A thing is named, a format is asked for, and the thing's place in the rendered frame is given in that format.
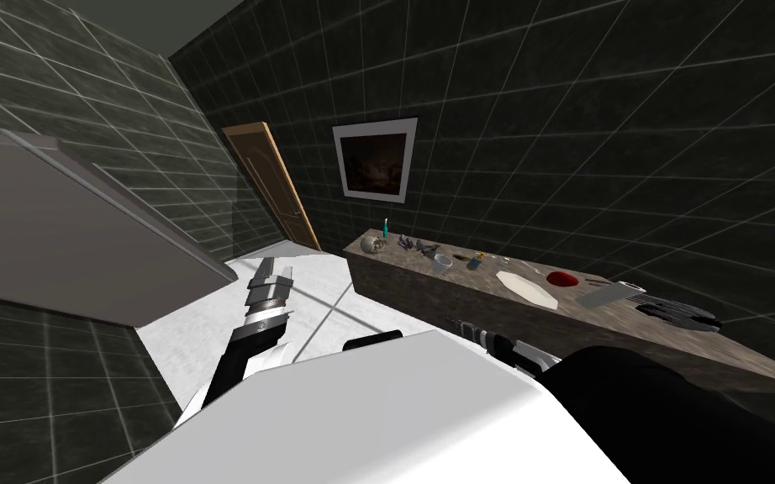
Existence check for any grey door leaf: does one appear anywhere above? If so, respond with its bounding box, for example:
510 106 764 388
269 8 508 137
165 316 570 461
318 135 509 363
0 124 240 330

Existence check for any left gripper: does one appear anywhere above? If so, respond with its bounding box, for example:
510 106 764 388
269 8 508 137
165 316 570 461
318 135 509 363
245 258 294 310

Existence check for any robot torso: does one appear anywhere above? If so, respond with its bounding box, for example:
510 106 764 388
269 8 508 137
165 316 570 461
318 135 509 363
101 329 631 484

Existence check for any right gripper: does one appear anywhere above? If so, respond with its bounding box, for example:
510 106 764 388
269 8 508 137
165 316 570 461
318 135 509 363
446 316 498 351

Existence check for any brown stone counter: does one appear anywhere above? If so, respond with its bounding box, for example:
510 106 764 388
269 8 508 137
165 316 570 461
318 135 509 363
343 216 775 399

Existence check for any dark picture in white frame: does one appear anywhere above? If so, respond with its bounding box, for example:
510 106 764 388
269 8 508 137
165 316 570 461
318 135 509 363
331 117 419 205

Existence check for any brown wooden door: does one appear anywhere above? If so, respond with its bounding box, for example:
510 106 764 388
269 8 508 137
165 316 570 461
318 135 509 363
221 121 324 253

